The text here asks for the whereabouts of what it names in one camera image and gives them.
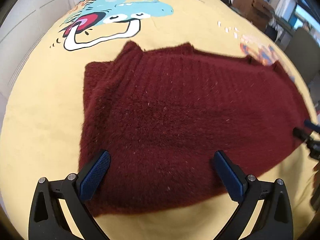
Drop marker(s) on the dark red knit sweater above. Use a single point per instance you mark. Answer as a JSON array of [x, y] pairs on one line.
[[161, 114]]

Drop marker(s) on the grey office chair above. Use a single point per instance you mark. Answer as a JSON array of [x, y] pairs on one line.
[[303, 51]]

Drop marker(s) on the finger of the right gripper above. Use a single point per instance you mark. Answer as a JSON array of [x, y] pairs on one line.
[[312, 126], [312, 145]]

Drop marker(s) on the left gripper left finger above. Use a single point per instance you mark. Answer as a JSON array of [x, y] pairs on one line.
[[47, 220]]

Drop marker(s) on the yellow dinosaur bedspread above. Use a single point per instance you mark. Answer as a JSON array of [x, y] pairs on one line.
[[43, 122]]

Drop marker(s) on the wooden drawer cabinet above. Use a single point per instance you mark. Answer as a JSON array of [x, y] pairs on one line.
[[258, 12]]

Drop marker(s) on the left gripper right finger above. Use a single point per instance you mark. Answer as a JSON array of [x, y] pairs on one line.
[[275, 217]]

